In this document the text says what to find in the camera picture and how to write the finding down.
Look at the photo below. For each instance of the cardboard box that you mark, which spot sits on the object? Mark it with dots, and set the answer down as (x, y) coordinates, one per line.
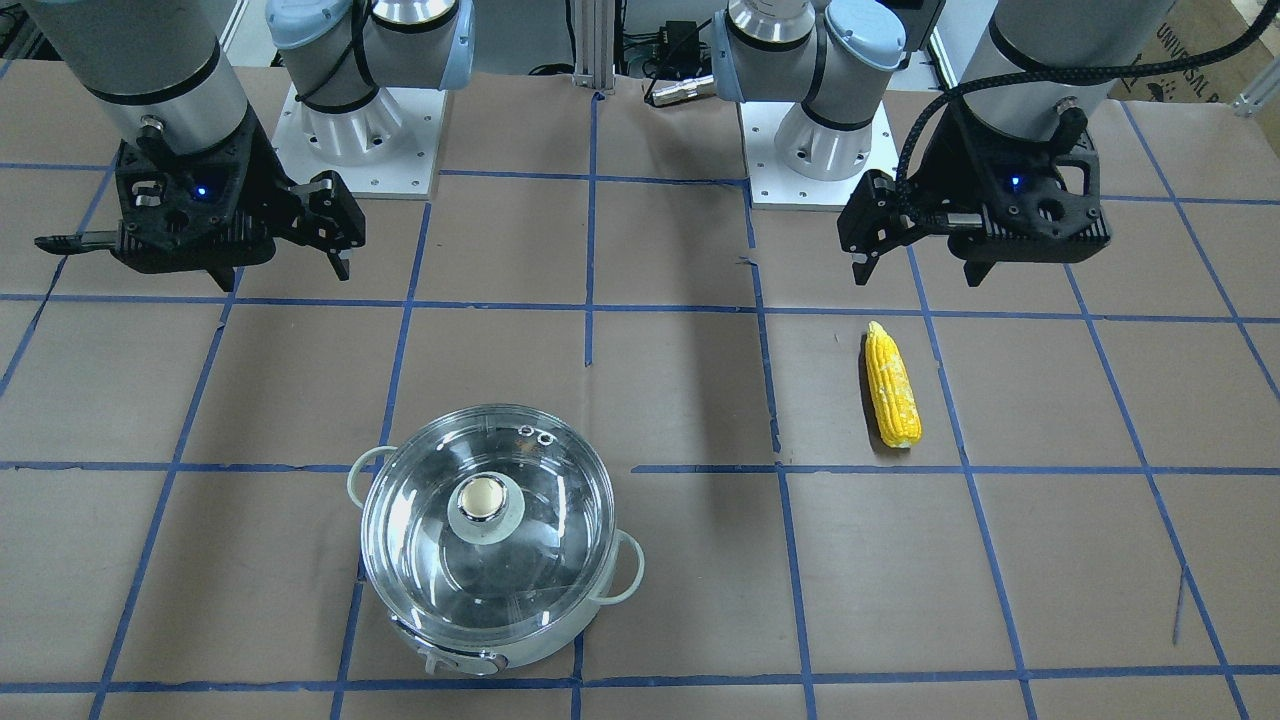
(1192, 28)

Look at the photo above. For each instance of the glass pot lid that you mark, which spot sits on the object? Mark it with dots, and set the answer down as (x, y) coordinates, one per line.
(487, 520)

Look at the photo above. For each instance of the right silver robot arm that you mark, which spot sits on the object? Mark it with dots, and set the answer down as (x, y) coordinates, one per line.
(159, 65)

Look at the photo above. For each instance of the aluminium frame post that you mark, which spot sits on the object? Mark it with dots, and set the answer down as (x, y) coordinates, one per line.
(594, 23)

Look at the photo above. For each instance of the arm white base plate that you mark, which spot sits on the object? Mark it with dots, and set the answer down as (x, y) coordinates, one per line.
(387, 150)
(794, 164)

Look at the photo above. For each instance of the stainless steel pot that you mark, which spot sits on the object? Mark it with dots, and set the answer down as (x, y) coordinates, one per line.
(480, 640)

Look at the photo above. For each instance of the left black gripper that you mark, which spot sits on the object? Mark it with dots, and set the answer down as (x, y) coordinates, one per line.
(937, 172)

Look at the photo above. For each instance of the yellow corn cob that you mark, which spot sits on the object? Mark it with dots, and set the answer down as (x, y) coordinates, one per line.
(893, 401)

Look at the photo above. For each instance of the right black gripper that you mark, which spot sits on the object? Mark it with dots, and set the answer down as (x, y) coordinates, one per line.
(268, 176)

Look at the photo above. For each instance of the silver metal connector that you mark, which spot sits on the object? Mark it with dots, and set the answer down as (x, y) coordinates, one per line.
(686, 90)

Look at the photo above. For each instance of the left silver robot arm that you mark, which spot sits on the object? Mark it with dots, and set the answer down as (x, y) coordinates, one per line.
(835, 59)

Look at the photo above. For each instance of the black power adapter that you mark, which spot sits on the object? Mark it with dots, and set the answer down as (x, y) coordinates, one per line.
(678, 42)

